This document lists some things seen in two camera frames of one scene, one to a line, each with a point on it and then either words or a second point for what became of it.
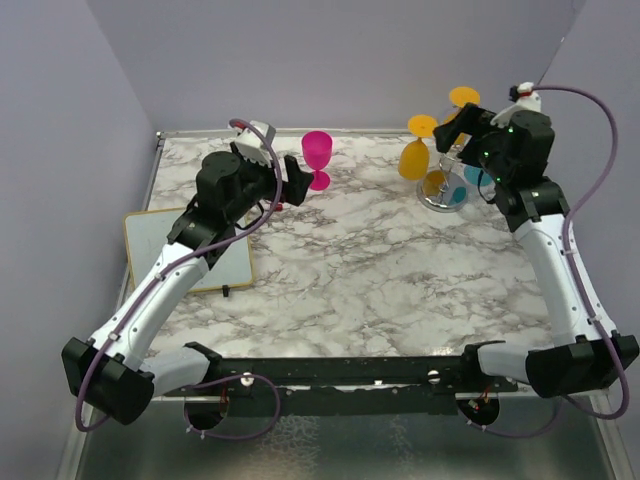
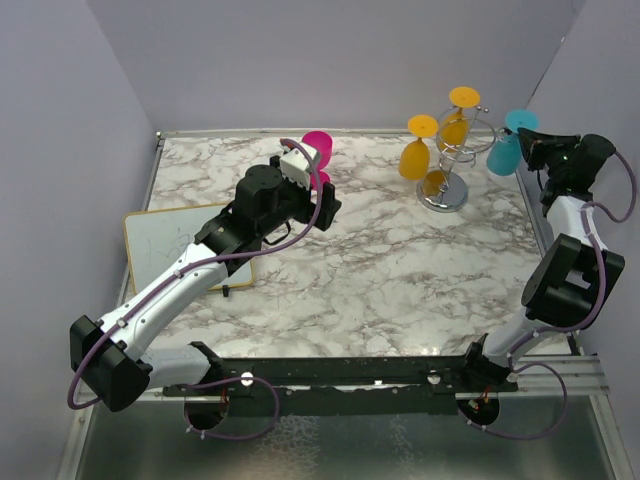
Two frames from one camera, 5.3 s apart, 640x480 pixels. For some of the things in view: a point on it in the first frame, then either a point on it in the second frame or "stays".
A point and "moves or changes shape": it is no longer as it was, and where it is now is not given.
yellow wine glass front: (413, 160) stays
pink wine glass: (316, 148) stays
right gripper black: (472, 120) → (536, 146)
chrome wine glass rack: (444, 190) stays
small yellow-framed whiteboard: (148, 230) stays
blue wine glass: (471, 174) moves or changes shape
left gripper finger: (299, 182) → (329, 208)
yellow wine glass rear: (459, 96) stays
